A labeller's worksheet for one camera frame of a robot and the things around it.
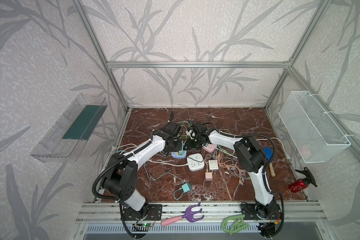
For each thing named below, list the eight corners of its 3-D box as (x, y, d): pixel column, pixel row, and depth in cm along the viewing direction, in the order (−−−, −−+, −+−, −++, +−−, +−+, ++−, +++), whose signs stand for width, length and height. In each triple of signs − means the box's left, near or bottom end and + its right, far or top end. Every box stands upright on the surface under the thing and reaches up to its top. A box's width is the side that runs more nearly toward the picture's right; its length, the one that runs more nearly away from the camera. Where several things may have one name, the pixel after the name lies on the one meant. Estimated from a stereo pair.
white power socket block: (186, 171, 89) (186, 168, 87) (186, 155, 96) (186, 152, 93) (204, 171, 89) (204, 168, 87) (203, 155, 96) (203, 152, 93)
